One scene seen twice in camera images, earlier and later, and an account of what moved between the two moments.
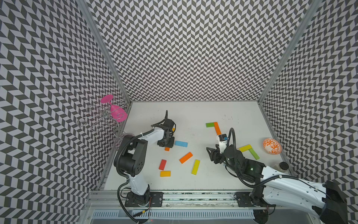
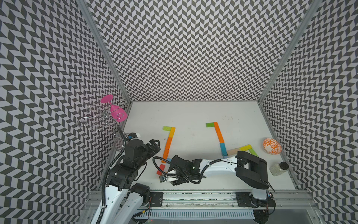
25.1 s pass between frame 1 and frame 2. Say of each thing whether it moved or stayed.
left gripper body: moved
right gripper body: moved
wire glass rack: stayed
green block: stayed
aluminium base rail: stayed
